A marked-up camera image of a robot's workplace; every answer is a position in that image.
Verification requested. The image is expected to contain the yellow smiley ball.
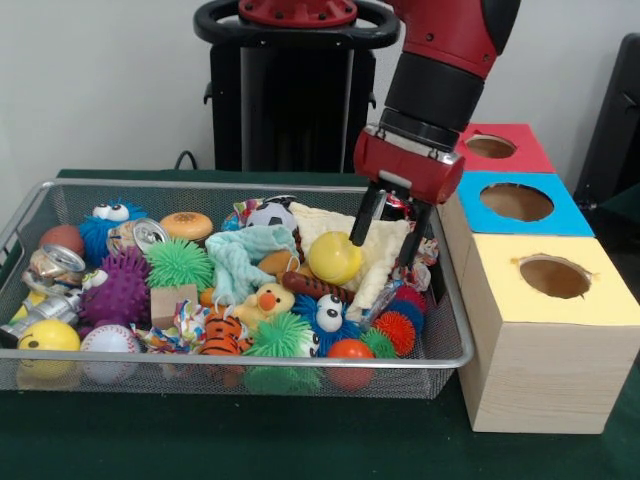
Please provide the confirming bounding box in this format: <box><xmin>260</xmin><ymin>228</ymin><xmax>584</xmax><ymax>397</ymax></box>
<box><xmin>17</xmin><ymin>319</ymin><xmax>81</xmax><ymax>376</ymax></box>

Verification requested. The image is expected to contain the green spiky ball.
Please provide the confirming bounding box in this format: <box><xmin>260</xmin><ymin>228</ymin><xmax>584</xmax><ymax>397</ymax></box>
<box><xmin>243</xmin><ymin>312</ymin><xmax>324</xmax><ymax>396</ymax></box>

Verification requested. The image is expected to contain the white baseball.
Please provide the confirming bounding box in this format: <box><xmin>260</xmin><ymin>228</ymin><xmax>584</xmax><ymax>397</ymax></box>
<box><xmin>79</xmin><ymin>324</ymin><xmax>142</xmax><ymax>384</ymax></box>

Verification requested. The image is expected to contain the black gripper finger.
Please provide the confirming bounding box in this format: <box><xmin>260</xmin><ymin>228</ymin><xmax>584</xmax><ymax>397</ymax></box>
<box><xmin>397</xmin><ymin>202</ymin><xmax>434</xmax><ymax>269</ymax></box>
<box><xmin>348</xmin><ymin>188</ymin><xmax>387</xmax><ymax>247</ymax></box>

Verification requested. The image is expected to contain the light teal muslin cloth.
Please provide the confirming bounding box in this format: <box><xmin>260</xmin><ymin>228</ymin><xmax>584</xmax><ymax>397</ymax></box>
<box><xmin>204</xmin><ymin>224</ymin><xmax>300</xmax><ymax>307</ymax></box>

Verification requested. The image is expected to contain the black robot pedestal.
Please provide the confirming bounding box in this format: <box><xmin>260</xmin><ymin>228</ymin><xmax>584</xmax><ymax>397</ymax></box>
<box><xmin>193</xmin><ymin>0</ymin><xmax>402</xmax><ymax>174</ymax></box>

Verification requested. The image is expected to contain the shallow metal mesh bin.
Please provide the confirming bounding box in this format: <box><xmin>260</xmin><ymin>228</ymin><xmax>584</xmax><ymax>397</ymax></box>
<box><xmin>0</xmin><ymin>178</ymin><xmax>475</xmax><ymax>399</ymax></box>

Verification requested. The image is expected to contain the yellow tennis ball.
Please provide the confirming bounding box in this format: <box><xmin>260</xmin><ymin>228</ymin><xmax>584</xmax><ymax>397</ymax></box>
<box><xmin>307</xmin><ymin>230</ymin><xmax>364</xmax><ymax>285</ymax></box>

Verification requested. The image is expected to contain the purple spiky toy with eyes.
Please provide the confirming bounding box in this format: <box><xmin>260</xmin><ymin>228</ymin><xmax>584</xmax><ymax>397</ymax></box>
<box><xmin>77</xmin><ymin>247</ymin><xmax>151</xmax><ymax>339</ymax></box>

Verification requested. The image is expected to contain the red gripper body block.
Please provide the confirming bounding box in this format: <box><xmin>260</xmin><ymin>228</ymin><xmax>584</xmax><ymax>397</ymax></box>
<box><xmin>353</xmin><ymin>123</ymin><xmax>465</xmax><ymax>205</ymax></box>

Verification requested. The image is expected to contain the orange red ball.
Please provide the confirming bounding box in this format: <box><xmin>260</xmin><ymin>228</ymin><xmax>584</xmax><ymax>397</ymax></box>
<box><xmin>327</xmin><ymin>338</ymin><xmax>376</xmax><ymax>391</ymax></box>

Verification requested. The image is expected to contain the black chair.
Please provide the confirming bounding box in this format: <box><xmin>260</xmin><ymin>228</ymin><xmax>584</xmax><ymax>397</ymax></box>
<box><xmin>573</xmin><ymin>33</ymin><xmax>640</xmax><ymax>201</ymax></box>

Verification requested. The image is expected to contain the wooden box with three holes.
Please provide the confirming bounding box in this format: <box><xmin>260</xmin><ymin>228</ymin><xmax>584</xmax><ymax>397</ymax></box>
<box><xmin>433</xmin><ymin>122</ymin><xmax>640</xmax><ymax>434</ymax></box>

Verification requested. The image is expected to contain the toy hamburger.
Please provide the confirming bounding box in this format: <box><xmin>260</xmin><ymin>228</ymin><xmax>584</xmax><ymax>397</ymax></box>
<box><xmin>159</xmin><ymin>211</ymin><xmax>215</xmax><ymax>243</ymax></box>

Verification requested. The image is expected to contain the blue spiky toy with eyes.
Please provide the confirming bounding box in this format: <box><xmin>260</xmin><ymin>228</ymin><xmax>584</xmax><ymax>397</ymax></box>
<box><xmin>78</xmin><ymin>199</ymin><xmax>149</xmax><ymax>266</ymax></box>

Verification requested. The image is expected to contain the cream muslin cloth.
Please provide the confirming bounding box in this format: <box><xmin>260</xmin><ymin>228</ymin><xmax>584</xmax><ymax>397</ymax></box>
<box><xmin>288</xmin><ymin>201</ymin><xmax>412</xmax><ymax>324</ymax></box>

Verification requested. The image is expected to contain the dark green table cloth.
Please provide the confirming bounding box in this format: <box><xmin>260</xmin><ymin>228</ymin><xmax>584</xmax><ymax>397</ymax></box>
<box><xmin>0</xmin><ymin>168</ymin><xmax>640</xmax><ymax>480</ymax></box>
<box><xmin>597</xmin><ymin>182</ymin><xmax>640</xmax><ymax>224</ymax></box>

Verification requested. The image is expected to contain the orange striped tiger plush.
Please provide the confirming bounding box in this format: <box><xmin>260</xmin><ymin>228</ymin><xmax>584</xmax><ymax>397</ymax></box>
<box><xmin>198</xmin><ymin>313</ymin><xmax>254</xmax><ymax>357</ymax></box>

